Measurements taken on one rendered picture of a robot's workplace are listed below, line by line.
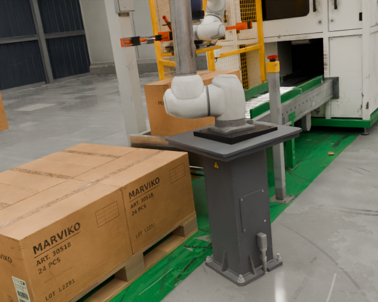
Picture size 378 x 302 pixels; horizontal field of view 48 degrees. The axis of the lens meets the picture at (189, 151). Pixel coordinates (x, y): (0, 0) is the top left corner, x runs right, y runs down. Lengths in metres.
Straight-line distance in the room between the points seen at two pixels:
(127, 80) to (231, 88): 1.98
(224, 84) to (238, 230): 0.73
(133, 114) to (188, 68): 1.94
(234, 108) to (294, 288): 0.93
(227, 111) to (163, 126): 0.90
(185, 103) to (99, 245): 0.81
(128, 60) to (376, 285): 2.67
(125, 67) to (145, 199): 1.78
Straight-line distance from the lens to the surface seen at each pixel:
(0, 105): 3.99
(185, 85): 2.02
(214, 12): 2.59
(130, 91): 3.89
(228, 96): 2.03
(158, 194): 2.43
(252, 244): 2.26
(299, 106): 3.83
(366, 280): 2.33
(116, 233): 2.24
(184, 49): 2.04
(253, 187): 2.15
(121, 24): 3.85
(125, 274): 2.37
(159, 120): 2.88
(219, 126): 2.08
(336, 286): 2.27
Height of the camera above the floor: 1.29
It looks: 16 degrees down
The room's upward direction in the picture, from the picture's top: 7 degrees counter-clockwise
